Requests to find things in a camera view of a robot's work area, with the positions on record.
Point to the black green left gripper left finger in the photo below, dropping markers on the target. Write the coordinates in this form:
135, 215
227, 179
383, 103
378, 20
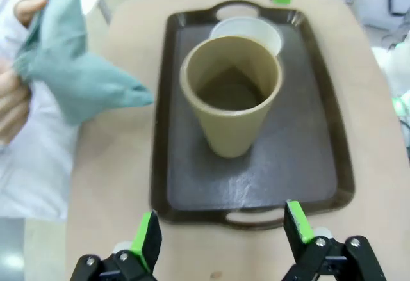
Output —
150, 245

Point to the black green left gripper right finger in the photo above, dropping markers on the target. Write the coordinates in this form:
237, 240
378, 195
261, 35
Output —
294, 229

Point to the white bowl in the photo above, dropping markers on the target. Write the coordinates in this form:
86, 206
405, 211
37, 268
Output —
256, 28

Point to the tall brown cup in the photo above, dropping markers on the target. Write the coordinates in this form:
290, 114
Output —
230, 133

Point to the teal cloth mat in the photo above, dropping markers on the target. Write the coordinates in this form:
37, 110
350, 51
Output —
80, 69

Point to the person's right hand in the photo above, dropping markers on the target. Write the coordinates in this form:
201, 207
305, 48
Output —
13, 108

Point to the person's left hand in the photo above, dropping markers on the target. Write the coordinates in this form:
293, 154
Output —
29, 10

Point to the person in white jacket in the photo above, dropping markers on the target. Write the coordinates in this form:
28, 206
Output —
32, 181

